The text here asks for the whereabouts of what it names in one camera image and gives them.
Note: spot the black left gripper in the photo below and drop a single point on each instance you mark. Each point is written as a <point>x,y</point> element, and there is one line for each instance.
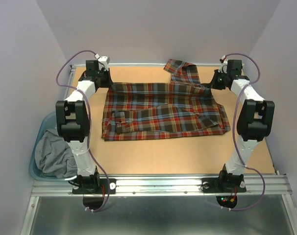
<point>109,82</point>

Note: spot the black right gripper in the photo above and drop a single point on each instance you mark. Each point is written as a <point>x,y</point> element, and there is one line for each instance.
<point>214,84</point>

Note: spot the red blue plaid flannel shirt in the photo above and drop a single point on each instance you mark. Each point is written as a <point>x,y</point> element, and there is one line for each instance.
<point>183,107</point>

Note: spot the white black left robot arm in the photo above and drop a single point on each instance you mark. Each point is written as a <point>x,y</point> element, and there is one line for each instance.
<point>73,119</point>

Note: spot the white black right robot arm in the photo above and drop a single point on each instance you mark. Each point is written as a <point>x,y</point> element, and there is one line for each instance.
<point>252,122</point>

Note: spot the clear blue plastic bin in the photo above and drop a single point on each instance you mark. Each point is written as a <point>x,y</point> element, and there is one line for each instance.
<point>49,122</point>

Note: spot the grey crumpled shirt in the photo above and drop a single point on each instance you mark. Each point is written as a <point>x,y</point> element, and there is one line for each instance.
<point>54,157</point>

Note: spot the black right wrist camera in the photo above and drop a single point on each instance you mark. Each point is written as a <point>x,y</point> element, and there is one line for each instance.
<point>234,67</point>

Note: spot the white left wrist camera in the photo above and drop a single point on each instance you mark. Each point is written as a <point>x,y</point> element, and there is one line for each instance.
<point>103,60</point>

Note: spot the aluminium back table rail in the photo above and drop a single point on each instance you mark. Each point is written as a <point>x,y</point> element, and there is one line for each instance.
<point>147,65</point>

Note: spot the aluminium table rail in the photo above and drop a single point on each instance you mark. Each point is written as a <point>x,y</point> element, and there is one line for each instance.
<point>147,65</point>
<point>158,186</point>

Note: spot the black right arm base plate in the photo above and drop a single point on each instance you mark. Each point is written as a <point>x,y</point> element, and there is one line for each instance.
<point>217,185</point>

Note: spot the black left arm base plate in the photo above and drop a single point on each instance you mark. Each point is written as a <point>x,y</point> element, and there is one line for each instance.
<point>106,187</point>

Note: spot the aluminium front table rail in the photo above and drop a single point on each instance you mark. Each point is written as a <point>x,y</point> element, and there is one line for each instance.
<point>158,186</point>

